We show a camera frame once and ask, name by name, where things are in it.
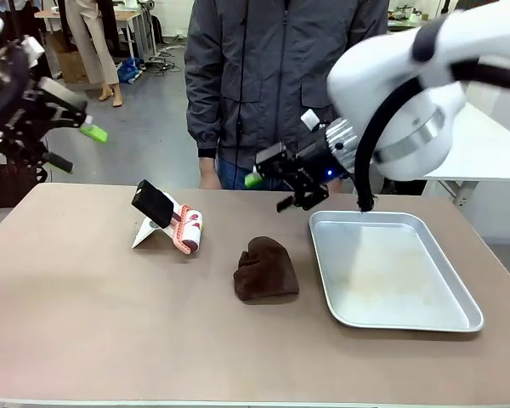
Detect large white table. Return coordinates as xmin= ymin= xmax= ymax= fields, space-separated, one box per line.
xmin=424 ymin=80 xmax=510 ymax=209

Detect pink lint roller black handle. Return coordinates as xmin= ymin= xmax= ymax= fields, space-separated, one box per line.
xmin=131 ymin=178 xmax=206 ymax=258

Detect wooden desk white legs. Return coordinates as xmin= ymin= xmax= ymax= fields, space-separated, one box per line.
xmin=33 ymin=8 xmax=158 ymax=65

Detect brown cloth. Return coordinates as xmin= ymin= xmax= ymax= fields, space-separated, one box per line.
xmin=232 ymin=235 xmax=301 ymax=303

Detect cardboard box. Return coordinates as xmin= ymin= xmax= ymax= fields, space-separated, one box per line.
xmin=46 ymin=31 xmax=88 ymax=84

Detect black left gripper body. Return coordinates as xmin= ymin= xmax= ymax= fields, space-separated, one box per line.
xmin=8 ymin=82 xmax=59 ymax=133

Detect white folded stand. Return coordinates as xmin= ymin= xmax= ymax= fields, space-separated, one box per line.
xmin=130 ymin=218 xmax=196 ymax=256

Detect blue jeans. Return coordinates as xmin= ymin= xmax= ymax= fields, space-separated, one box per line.
xmin=216 ymin=155 xmax=298 ymax=191

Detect black pole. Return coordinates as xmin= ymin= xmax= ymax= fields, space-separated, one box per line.
xmin=6 ymin=0 xmax=25 ymax=43

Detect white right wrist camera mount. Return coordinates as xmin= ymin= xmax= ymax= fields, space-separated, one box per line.
xmin=300 ymin=109 xmax=324 ymax=132

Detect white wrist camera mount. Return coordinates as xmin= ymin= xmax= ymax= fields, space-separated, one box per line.
xmin=300 ymin=109 xmax=324 ymax=132
xmin=20 ymin=36 xmax=47 ymax=60

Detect right forearm in gray sleeve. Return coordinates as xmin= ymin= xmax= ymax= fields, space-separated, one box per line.
xmin=184 ymin=84 xmax=221 ymax=161

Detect bystander in beige trousers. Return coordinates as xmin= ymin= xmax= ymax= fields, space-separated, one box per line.
xmin=65 ymin=0 xmax=124 ymax=108

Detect person's right hand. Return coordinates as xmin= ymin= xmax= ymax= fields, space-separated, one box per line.
xmin=198 ymin=156 xmax=221 ymax=190

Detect metal tray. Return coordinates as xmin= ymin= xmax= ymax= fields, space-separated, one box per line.
xmin=309 ymin=209 xmax=485 ymax=333

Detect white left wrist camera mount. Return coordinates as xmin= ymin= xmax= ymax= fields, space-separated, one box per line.
xmin=20 ymin=36 xmax=47 ymax=60

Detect thin black cord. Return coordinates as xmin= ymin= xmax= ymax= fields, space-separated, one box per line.
xmin=234 ymin=0 xmax=251 ymax=190

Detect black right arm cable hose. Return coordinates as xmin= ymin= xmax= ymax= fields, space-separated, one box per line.
xmin=354 ymin=59 xmax=510 ymax=213

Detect blue bag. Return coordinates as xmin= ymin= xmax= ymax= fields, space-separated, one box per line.
xmin=117 ymin=57 xmax=145 ymax=84

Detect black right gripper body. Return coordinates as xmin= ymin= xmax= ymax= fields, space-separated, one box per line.
xmin=299 ymin=129 xmax=345 ymax=184

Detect person in grey jacket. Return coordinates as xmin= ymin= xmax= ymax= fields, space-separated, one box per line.
xmin=184 ymin=0 xmax=391 ymax=171

